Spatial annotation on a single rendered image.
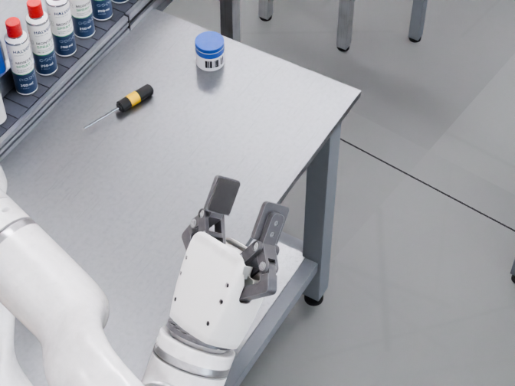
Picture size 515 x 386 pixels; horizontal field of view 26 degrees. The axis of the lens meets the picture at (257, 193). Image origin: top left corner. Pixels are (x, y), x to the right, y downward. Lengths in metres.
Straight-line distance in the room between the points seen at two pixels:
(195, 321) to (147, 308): 1.12
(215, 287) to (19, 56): 1.48
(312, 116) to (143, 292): 0.62
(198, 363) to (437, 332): 2.15
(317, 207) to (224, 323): 1.79
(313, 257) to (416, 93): 1.00
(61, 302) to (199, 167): 1.33
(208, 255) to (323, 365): 2.02
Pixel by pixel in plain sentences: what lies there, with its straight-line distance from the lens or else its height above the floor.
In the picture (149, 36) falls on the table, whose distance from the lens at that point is 2.82.
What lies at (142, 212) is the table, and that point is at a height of 0.83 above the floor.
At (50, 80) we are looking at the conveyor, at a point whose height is 0.88.
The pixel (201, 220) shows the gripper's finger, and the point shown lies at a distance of 1.20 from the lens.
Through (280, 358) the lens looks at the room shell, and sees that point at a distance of 3.17.
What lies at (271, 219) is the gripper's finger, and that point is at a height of 1.83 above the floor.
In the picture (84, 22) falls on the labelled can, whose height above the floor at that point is 0.93.
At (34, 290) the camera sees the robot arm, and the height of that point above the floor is 1.72.
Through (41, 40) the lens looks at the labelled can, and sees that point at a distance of 2.60.
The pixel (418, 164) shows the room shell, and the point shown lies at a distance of 3.65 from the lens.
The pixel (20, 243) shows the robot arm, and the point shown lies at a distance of 1.23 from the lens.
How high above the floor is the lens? 2.69
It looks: 50 degrees down
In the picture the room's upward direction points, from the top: straight up
